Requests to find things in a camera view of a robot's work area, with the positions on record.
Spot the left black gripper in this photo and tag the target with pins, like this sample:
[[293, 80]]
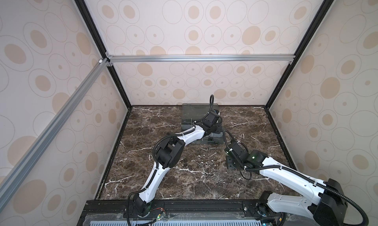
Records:
[[219, 127]]

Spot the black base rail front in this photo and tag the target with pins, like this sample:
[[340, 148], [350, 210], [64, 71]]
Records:
[[185, 213]]

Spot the diagonal aluminium rail left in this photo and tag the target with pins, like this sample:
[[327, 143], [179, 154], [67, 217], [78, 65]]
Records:
[[16, 177]]

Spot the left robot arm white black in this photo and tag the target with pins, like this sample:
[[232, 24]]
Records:
[[167, 153]]

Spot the horizontal aluminium rail back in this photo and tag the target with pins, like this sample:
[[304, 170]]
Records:
[[199, 58]]

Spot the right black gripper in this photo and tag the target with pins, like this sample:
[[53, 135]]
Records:
[[232, 161]]

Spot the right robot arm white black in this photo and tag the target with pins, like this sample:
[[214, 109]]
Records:
[[323, 201]]

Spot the clear plastic organizer box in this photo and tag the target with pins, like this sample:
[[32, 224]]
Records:
[[194, 114]]

